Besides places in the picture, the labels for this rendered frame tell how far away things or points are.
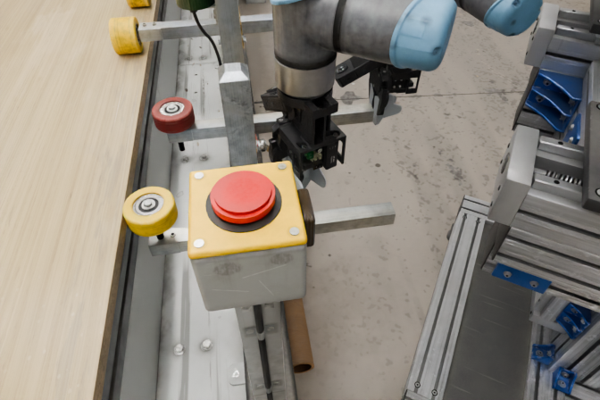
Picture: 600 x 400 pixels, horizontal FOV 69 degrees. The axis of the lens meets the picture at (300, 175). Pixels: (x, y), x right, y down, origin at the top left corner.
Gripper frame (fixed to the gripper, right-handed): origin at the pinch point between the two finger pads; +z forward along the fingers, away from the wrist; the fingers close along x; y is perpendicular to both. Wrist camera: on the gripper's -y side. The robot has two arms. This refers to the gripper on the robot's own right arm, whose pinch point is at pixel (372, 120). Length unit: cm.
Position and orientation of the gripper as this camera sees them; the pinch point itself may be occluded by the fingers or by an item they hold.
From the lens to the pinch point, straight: 99.2
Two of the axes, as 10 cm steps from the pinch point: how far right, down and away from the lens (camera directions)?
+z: 0.0, 7.0, 7.1
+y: 9.9, -1.2, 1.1
